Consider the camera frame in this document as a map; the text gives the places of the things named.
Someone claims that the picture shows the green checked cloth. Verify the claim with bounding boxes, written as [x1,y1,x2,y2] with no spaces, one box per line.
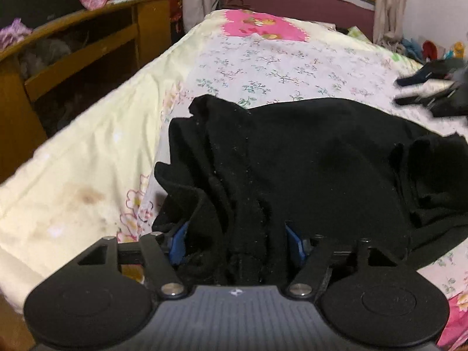
[347,26,372,44]

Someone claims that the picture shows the wooden tv cabinet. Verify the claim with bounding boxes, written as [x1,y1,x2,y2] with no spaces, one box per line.
[1,0,183,180]

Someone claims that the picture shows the brown handbag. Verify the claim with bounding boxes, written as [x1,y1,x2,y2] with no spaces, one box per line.
[217,0,250,10]

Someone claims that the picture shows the black pants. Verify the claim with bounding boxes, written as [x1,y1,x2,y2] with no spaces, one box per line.
[153,95,467,285]

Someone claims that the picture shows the colourful cartoon bag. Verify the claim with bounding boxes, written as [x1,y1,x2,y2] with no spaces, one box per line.
[445,41,466,59]

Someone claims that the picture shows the floral bed quilt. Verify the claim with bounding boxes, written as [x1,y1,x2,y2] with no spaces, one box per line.
[0,9,468,351]

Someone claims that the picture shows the pile of clothes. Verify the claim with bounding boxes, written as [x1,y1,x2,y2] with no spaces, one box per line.
[384,38,443,63]

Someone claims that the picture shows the purple crumpled cloth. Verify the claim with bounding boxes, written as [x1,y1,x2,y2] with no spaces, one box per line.
[0,18,32,51]

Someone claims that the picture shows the right beige curtain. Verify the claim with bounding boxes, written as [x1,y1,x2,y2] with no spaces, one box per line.
[373,0,407,44]

